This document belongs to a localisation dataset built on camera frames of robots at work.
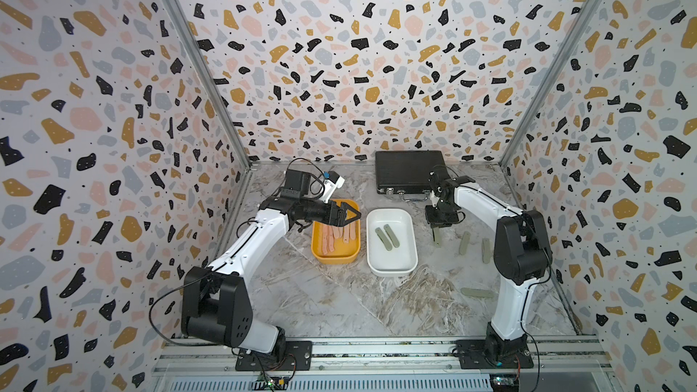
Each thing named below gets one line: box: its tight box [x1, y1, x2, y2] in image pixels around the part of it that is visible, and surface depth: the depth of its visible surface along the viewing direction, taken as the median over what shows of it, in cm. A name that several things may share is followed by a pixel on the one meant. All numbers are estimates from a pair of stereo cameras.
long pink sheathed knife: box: [321, 223, 329, 256], surface depth 99 cm
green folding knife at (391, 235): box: [382, 223, 401, 248], surface depth 100 cm
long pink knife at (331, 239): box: [327, 225, 335, 253], surface depth 99 cm
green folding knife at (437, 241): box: [433, 226, 442, 248], surface depth 97 cm
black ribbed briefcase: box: [375, 150, 446, 202], surface depth 123 cm
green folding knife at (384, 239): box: [374, 226, 393, 252], surface depth 100 cm
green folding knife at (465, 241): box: [459, 230, 472, 256], surface depth 99 cm
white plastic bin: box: [365, 207, 419, 275], surface depth 99 cm
